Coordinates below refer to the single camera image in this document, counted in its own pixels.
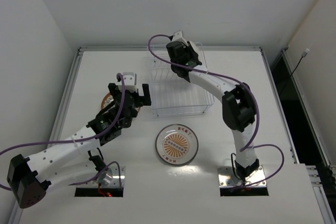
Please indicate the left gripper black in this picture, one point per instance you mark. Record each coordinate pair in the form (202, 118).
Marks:
(113, 87)

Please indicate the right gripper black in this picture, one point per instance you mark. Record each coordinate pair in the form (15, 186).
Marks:
(177, 54)

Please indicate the orange sunburst glass plate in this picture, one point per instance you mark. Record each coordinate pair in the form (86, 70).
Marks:
(176, 145)

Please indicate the flower pattern plate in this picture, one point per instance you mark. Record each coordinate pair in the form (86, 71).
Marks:
(107, 100)

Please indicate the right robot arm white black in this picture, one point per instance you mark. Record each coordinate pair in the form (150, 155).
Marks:
(238, 107)

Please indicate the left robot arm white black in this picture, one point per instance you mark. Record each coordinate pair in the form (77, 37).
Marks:
(30, 177)

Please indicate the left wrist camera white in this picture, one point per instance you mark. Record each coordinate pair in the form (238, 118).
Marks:
(129, 79)

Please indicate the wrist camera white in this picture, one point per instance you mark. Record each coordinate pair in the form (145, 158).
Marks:
(181, 37)
(129, 79)

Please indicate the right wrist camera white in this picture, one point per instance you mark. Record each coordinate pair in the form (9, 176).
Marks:
(181, 37)

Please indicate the white wire dish rack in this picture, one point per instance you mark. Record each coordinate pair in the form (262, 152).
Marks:
(172, 95)

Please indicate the aluminium table frame rail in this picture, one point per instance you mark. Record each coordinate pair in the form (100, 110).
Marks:
(67, 93)

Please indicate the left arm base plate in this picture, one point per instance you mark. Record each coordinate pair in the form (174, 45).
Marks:
(110, 184)

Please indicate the black wall cable white plug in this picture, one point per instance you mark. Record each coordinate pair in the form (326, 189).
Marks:
(303, 55)

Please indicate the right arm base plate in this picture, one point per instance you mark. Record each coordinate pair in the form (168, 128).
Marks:
(231, 186)

